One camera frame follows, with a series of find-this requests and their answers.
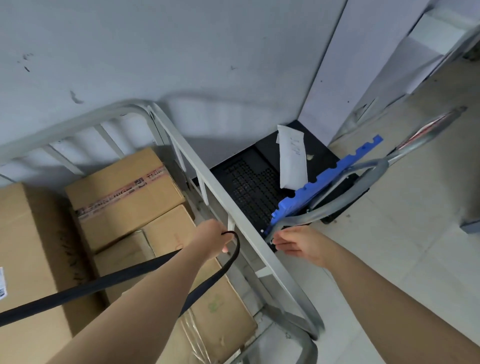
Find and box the person's right hand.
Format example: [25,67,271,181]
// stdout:
[272,226,335,268]

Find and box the person's left hand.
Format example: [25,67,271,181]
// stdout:
[191,219,235,260]

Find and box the black strap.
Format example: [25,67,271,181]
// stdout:
[0,231,241,328]

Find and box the person's left forearm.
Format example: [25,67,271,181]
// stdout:
[47,245,214,364]

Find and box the person's right forearm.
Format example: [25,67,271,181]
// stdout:
[322,242,480,364]

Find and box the grey metal cage cart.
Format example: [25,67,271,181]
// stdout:
[0,99,325,364]

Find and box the cardboard box with clear tape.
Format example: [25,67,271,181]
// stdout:
[93,204,258,364]

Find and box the black plastic pallet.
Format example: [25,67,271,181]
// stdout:
[191,120,370,253]

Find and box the blue notched plastic board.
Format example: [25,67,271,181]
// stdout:
[264,134,384,238]

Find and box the white paper envelope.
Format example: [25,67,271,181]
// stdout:
[276,125,309,190]

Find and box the cardboard box with printed tape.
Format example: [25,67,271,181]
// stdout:
[65,148,187,253]

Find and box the large cardboard box white label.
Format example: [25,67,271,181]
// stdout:
[0,182,107,364]

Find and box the white cabinet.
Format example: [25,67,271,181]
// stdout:
[298,0,480,148]

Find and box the grey hand truck handle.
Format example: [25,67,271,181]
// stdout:
[264,106,468,239]

